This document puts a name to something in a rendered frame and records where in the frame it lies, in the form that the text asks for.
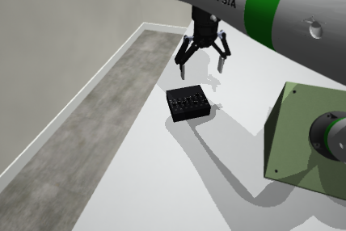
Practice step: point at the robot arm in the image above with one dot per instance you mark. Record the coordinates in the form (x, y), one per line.
(309, 32)

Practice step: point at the black lighting desk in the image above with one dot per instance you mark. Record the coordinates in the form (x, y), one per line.
(187, 103)

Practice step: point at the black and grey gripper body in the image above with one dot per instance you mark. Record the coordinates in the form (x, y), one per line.
(200, 31)

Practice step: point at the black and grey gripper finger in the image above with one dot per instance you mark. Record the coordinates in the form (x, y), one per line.
(223, 55)
(183, 55)

